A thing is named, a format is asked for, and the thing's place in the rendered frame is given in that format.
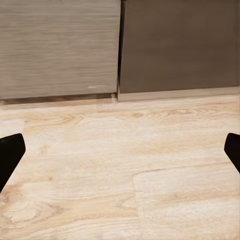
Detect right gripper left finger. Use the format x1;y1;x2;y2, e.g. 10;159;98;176
0;133;26;193

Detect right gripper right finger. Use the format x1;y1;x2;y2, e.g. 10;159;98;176
224;132;240;173

